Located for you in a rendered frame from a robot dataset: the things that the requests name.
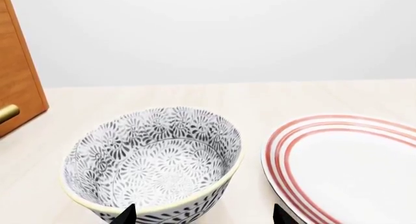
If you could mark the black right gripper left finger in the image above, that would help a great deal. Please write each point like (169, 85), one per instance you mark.
(127, 215)

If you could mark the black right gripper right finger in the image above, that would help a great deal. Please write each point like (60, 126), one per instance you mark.
(280, 215)

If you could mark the white plate with red rings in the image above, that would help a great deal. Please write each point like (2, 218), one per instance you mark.
(351, 175)

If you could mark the wooden cabinet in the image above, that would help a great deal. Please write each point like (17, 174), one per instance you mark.
(18, 70)

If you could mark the floral patterned ceramic bowl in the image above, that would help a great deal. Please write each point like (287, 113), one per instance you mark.
(152, 165)

